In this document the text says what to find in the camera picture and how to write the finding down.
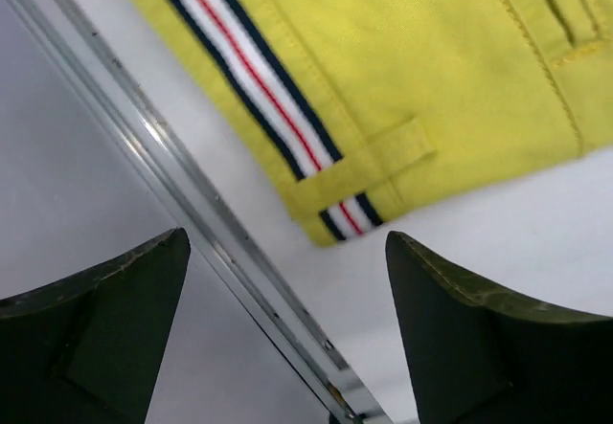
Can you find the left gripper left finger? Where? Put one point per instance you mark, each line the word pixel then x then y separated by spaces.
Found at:
pixel 88 348

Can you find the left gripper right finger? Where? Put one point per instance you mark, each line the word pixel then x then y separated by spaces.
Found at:
pixel 479 352

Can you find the yellow-green trousers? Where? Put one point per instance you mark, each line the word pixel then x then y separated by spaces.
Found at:
pixel 360 111

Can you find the aluminium rail frame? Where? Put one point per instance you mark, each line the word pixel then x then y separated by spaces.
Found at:
pixel 121 108

